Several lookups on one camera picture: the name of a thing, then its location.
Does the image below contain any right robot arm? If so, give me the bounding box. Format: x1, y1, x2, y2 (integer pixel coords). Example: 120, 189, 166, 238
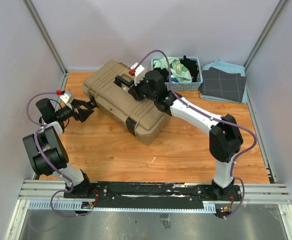
128, 69, 243, 200

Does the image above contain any grey checked folded cloth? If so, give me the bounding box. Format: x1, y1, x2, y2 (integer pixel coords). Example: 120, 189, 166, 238
200, 67, 247, 103

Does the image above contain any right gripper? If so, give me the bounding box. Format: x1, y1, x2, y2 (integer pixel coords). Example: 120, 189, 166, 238
128, 74, 157, 102

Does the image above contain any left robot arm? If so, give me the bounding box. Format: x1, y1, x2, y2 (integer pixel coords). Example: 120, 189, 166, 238
22, 98, 97, 198

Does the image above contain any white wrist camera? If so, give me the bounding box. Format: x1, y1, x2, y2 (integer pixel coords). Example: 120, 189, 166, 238
129, 62, 146, 87
55, 90, 74, 105

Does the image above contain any green patterned cloth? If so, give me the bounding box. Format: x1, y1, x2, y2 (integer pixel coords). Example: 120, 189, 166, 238
153, 56, 192, 83

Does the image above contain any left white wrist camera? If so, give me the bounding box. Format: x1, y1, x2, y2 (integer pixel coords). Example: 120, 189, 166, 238
55, 90, 74, 105

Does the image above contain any black cloth in basket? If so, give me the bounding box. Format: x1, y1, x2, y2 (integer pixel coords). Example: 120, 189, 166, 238
154, 56, 199, 83

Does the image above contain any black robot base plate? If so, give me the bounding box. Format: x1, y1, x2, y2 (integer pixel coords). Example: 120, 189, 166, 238
63, 181, 242, 210

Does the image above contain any tan plastic tool box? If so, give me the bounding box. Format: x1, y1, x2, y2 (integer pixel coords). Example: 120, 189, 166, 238
82, 60, 171, 146

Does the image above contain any blue plastic basket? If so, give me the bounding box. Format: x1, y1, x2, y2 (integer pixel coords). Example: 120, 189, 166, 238
151, 56, 203, 91

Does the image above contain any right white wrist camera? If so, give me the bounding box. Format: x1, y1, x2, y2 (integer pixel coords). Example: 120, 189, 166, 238
129, 62, 146, 87

